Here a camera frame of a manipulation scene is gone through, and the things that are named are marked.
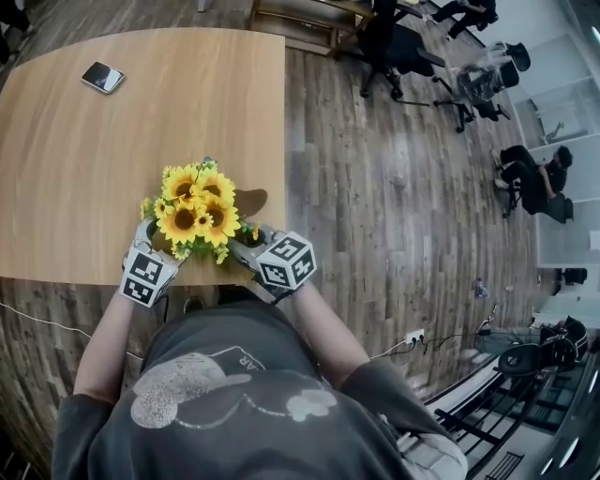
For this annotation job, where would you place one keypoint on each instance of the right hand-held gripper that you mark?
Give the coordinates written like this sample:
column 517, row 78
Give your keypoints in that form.
column 286, row 262

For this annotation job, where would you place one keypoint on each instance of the brown cloth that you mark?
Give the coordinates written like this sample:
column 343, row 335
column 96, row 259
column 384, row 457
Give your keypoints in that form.
column 250, row 201

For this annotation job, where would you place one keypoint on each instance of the black office chair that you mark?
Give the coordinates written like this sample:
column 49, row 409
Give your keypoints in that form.
column 560, row 208
column 519, row 55
column 398, row 51

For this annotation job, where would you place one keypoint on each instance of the person's right forearm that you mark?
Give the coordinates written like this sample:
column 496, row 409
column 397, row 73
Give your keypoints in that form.
column 328, row 337

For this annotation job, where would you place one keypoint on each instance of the plastic bottle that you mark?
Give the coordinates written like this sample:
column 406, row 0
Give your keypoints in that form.
column 480, row 288

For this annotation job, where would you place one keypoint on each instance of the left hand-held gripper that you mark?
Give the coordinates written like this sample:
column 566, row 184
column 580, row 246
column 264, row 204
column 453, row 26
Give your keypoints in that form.
column 145, row 274

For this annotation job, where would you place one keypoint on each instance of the person's white waist pack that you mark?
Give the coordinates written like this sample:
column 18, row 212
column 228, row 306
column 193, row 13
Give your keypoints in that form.
column 436, row 457

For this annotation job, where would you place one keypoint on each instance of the wooden shelf unit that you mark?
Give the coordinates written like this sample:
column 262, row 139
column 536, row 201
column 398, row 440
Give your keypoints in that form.
column 304, row 23

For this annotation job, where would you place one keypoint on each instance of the small black chair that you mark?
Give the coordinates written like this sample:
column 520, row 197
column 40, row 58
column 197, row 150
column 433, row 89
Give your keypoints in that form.
column 574, row 275

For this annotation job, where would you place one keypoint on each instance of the yellow sunflowers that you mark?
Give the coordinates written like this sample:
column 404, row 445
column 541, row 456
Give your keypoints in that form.
column 197, row 211

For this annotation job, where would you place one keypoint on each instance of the person's left forearm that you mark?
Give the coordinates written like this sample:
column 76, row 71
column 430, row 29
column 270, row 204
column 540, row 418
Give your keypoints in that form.
column 105, row 347

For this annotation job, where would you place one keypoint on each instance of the person's grey printed shirt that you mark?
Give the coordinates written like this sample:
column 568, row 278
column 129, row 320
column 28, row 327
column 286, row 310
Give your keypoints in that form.
column 234, row 422

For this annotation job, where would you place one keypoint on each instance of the white power strip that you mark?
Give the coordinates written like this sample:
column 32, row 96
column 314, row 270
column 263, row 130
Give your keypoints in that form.
column 414, row 336

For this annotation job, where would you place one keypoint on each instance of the person's black shoe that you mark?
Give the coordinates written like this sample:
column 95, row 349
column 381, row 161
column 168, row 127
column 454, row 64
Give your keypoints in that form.
column 193, row 304

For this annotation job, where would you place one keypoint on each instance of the smartphone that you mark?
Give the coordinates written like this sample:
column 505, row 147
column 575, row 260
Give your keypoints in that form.
column 103, row 77

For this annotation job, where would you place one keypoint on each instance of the plastic wrapped office chair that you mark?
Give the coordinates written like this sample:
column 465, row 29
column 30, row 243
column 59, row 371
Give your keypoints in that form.
column 475, row 86

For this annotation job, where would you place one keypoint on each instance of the black metal railing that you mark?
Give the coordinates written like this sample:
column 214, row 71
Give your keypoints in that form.
column 497, row 422

